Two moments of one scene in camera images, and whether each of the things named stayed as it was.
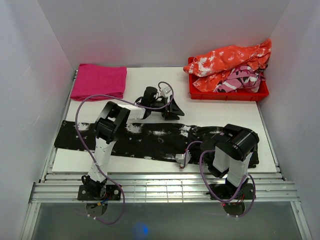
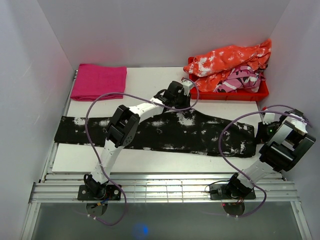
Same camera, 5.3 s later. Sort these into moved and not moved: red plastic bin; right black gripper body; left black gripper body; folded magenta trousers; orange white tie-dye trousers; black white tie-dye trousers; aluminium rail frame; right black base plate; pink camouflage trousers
Moved: right black gripper body; left black gripper body; black white tie-dye trousers
Not moved: pink camouflage trousers; folded magenta trousers; aluminium rail frame; red plastic bin; orange white tie-dye trousers; right black base plate
